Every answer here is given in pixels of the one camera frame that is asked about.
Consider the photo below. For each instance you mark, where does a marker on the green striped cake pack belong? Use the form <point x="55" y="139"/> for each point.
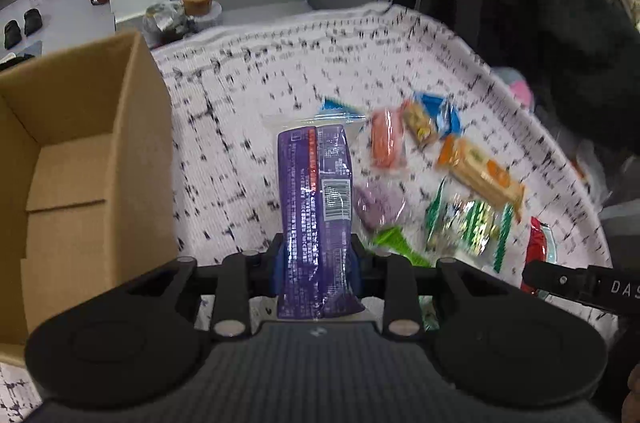
<point x="465" y="226"/>

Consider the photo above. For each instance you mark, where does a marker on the brown cardboard box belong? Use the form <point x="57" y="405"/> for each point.
<point x="86" y="193"/>

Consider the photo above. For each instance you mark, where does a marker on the purple wafer snack pack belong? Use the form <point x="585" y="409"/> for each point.
<point x="315" y="193"/>

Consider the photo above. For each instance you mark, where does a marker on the pink grey plush toy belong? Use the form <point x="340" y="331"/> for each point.
<point x="518" y="85"/>

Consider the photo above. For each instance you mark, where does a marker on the glass jar cork lid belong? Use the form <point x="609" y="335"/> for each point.
<point x="202" y="13"/>

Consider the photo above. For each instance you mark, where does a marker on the pink orange snack bar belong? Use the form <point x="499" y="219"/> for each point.
<point x="387" y="139"/>

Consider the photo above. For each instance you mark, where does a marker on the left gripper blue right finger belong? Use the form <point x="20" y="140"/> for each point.
<point x="353" y="269"/>

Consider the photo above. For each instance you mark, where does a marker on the black slipper right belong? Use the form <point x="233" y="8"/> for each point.
<point x="32" y="21"/>

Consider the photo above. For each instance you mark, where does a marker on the black fleece garment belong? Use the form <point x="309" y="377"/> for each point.
<point x="580" y="56"/>

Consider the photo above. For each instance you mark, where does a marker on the brown biscuit packet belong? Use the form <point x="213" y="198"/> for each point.
<point x="421" y="126"/>

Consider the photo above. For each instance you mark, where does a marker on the orange cracker pack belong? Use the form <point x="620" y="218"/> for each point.
<point x="472" y="166"/>

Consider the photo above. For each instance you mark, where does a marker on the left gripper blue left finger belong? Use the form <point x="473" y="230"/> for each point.
<point x="278" y="270"/>

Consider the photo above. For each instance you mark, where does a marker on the black slipper left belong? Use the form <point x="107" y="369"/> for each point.
<point x="12" y="35"/>

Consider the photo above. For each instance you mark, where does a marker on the white black patterned bedspread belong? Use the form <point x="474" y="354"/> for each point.
<point x="456" y="343"/>

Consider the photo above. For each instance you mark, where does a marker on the purple round snack pack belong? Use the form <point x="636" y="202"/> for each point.
<point x="380" y="204"/>

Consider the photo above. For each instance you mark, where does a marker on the red snack packet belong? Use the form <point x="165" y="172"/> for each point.
<point x="541" y="244"/>

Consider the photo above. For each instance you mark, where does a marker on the green candy packet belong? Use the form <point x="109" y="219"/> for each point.
<point x="392" y="239"/>

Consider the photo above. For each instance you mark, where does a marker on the blue snack packet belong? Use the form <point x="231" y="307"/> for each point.
<point x="442" y="111"/>

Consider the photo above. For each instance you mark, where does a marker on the black slipper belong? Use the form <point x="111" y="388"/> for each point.
<point x="32" y="21"/>
<point x="12" y="35"/>

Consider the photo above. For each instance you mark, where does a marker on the small blue green packet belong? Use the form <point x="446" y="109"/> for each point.
<point x="335" y="108"/>

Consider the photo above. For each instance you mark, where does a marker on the silver wrapped bundle floor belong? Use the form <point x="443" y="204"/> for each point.
<point x="165" y="22"/>

